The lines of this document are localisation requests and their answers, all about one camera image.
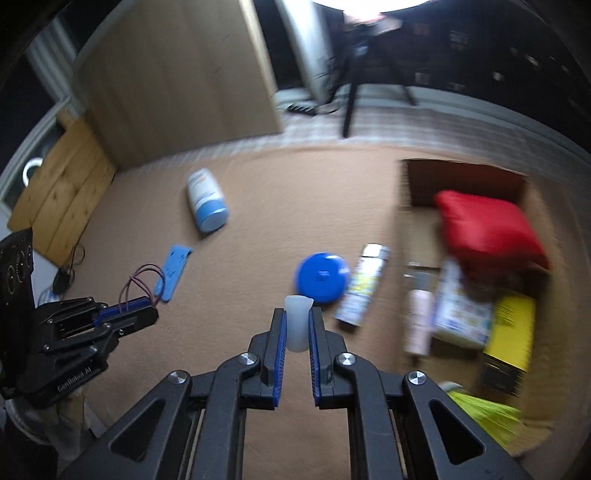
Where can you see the blue folding phone stand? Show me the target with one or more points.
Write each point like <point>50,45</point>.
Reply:
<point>174,270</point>

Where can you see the pink tube with grey cap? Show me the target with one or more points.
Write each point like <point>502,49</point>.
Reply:
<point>418,323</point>

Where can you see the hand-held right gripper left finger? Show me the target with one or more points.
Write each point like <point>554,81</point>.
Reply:
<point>278,355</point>

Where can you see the white frame post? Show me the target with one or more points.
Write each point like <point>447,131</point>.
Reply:
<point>304,46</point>

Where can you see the cardboard box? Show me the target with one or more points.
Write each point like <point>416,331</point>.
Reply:
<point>420,235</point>

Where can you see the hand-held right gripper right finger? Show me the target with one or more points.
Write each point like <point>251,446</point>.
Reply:
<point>315,355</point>

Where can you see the small translucent cup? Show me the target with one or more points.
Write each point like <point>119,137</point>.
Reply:
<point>298,323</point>

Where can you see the black tripod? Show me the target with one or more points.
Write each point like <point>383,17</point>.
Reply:
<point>349,110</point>

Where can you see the black power strip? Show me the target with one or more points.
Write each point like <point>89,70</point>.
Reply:
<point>302,108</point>

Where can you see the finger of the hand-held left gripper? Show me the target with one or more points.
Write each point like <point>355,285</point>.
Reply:
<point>122,310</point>
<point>138,321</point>

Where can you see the dark cabinet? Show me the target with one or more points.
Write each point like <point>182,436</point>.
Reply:
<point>508,55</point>

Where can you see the white and blue bottle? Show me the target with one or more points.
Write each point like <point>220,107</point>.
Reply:
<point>207,207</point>

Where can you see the white patterned lighter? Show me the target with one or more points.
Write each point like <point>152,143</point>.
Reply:
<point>362,286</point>

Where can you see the blue round case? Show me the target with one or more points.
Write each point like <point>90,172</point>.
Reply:
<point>323,277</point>

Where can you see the yellow and black card package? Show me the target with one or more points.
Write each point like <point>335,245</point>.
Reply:
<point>510,332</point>

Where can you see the wooden plank panel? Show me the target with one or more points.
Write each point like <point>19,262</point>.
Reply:
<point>60,194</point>

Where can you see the patterned tissue packet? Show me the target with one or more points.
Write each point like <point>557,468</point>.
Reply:
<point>461,314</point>

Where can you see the red fabric pouch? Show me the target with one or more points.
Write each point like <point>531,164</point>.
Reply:
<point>489,230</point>

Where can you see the yellow-green shuttlecock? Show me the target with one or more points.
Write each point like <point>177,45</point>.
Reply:
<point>485,410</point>

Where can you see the light wooden board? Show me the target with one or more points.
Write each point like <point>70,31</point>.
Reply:
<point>175,83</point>

